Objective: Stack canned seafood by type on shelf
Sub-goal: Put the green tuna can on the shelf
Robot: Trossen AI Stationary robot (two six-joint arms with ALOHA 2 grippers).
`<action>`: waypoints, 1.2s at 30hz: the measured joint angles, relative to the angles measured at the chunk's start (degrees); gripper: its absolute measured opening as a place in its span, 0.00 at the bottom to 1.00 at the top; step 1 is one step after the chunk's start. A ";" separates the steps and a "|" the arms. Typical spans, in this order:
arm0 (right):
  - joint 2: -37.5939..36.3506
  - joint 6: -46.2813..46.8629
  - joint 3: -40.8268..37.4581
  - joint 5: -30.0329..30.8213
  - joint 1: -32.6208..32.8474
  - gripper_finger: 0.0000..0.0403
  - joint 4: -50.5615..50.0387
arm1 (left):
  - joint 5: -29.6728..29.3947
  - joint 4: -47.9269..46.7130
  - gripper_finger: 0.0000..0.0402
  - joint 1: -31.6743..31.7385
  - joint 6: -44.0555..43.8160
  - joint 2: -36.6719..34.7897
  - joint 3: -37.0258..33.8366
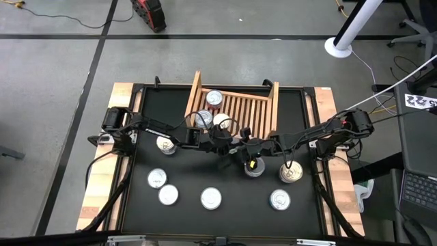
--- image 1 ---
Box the blue label salmon can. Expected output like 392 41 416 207
279 159 305 185
156 135 178 156
212 113 231 130
244 156 267 178

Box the teal label tuna can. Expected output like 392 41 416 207
194 109 214 130
146 167 169 189
268 189 292 212

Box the red label tuna can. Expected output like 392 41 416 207
157 183 180 206
205 89 224 111

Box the wooden slatted shelf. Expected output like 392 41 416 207
184 70 280 139

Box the black table mat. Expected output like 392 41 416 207
121 84 324 237

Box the white plastic bag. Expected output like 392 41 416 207
353 178 376 213

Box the white tower fan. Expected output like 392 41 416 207
324 0 385 59

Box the red and black tool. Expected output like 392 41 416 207
130 0 168 33

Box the dark grey side desk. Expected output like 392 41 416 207
394 80 437 223

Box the dark laptop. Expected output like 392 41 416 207
398 169 437 219

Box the white fiducial tag paper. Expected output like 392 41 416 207
404 94 437 110

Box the grey office chair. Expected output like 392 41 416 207
387 0 437 62

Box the grey furniture foot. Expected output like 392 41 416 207
0 145 27 161

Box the silver frame bracket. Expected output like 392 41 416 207
296 238 337 246
107 234 147 244

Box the black arm base cable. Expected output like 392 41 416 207
84 150 115 191

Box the yellow extension cable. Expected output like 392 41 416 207
334 0 351 20
370 104 399 115

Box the thin white power cable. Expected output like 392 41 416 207
350 49 399 115

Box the thick white cable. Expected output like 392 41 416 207
346 53 437 110

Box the black cable loop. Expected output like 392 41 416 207
389 54 431 83

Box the black floor cable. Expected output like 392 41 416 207
18 3 136 30

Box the black frame crossbar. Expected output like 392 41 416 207
0 229 437 246

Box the yellow cable plug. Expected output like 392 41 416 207
0 0 27 10

